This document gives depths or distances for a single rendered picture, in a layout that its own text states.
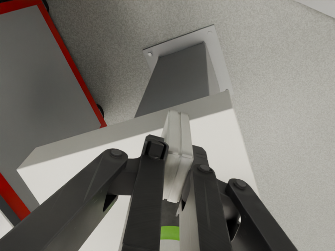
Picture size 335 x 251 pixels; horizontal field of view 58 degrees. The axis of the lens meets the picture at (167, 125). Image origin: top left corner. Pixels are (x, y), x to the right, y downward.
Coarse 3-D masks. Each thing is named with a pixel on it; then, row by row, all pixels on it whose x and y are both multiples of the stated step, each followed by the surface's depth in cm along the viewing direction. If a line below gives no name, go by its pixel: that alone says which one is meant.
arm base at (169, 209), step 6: (180, 198) 48; (168, 204) 48; (174, 204) 47; (162, 210) 47; (168, 210) 47; (174, 210) 47; (162, 216) 46; (168, 216) 46; (174, 216) 46; (162, 222) 45; (168, 222) 45; (174, 222) 45
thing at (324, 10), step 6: (300, 0) 106; (306, 0) 106; (312, 0) 106; (318, 0) 106; (324, 0) 106; (330, 0) 105; (312, 6) 107; (318, 6) 107; (324, 6) 107; (330, 6) 106; (324, 12) 108; (330, 12) 107
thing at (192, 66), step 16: (192, 32) 116; (208, 32) 115; (160, 48) 121; (176, 48) 120; (192, 48) 115; (208, 48) 119; (160, 64) 112; (176, 64) 104; (192, 64) 97; (208, 64) 97; (224, 64) 121; (160, 80) 95; (176, 80) 89; (192, 80) 84; (208, 80) 80; (224, 80) 124; (144, 96) 87; (160, 96) 82; (176, 96) 78; (192, 96) 74; (144, 112) 76
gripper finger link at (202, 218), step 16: (192, 176) 14; (208, 176) 15; (192, 192) 14; (208, 192) 13; (192, 208) 13; (208, 208) 12; (192, 224) 12; (208, 224) 11; (224, 224) 12; (192, 240) 11; (208, 240) 11; (224, 240) 11
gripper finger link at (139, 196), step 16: (160, 144) 15; (144, 160) 14; (160, 160) 15; (144, 176) 13; (160, 176) 14; (144, 192) 12; (160, 192) 12; (128, 208) 14; (144, 208) 11; (160, 208) 11; (128, 224) 10; (144, 224) 10; (160, 224) 11; (128, 240) 10; (144, 240) 10
